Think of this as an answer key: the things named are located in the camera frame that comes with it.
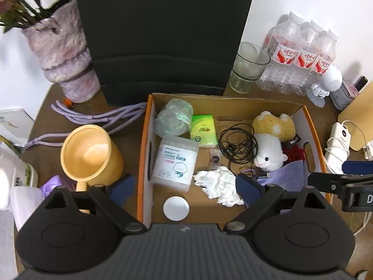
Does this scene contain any red fabric flower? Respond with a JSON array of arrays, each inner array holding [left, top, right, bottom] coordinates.
[[282, 146, 306, 162]]

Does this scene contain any white plastic bottle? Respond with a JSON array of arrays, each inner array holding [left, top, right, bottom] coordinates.
[[0, 143, 39, 210]]

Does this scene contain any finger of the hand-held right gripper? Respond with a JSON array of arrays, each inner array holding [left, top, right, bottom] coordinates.
[[342, 160, 373, 176], [307, 172, 373, 194]]

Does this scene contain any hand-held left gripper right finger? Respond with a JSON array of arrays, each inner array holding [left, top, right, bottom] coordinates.
[[224, 173, 330, 235]]

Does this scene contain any small white fan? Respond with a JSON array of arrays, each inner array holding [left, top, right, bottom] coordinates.
[[306, 64, 344, 108]]

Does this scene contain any green tissue packet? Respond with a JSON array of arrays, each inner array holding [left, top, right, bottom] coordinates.
[[189, 114, 220, 149]]

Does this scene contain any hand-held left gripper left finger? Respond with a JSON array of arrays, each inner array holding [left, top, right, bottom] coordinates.
[[44, 173, 146, 235]]

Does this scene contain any white tissue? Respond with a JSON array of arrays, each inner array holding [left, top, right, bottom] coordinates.
[[193, 166, 245, 207]]

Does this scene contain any black earphone cable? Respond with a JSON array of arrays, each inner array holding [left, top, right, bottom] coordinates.
[[218, 123, 258, 164]]

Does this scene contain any purple woven cloth pouch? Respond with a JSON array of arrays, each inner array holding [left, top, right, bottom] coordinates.
[[256, 160, 306, 192]]

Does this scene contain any thick purple rope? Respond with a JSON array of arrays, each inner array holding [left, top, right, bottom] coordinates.
[[24, 99, 148, 150]]

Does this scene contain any black monitor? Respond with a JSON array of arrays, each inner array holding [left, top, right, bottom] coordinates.
[[73, 0, 258, 107]]

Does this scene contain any white power bank with cable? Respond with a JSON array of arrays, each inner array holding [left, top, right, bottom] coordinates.
[[324, 122, 352, 175]]

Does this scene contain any yellow mug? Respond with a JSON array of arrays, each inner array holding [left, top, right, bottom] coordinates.
[[60, 124, 124, 214]]

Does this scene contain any clear water bottle red label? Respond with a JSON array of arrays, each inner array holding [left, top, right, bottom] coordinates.
[[280, 19, 322, 95], [256, 10, 304, 92], [294, 28, 340, 97]]

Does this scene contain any white box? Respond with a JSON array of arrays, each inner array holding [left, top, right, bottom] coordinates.
[[0, 108, 36, 147]]

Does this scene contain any white round lid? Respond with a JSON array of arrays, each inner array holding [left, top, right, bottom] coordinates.
[[162, 196, 190, 221]]

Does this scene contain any small clear plastic bag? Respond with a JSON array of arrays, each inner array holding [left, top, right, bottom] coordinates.
[[209, 148, 226, 171]]

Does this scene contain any thin purple cord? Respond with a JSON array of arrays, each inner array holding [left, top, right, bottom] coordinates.
[[242, 168, 271, 179]]

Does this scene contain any white plug adapter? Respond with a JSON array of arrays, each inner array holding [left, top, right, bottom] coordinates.
[[362, 140, 373, 161]]

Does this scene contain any clear glass cup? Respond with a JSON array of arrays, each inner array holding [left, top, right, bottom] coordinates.
[[228, 41, 271, 94]]

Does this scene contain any white plastic pack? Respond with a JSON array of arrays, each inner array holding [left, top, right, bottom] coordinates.
[[9, 186, 47, 231]]

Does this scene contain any purple fuzzy vase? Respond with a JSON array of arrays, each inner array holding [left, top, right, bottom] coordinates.
[[23, 0, 101, 104]]

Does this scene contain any white and yellow plush toy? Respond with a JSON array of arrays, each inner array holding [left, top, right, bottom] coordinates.
[[251, 111, 297, 172]]

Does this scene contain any clear cotton swab box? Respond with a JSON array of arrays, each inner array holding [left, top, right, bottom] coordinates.
[[150, 136, 199, 193]]

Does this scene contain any grey pouch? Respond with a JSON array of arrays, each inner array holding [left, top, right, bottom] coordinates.
[[330, 79, 360, 111]]

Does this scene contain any red pumpkin print cardboard box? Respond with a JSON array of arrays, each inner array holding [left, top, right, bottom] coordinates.
[[136, 93, 333, 231]]

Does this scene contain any purple tissue pack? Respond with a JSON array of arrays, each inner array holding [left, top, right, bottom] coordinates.
[[39, 175, 77, 196]]

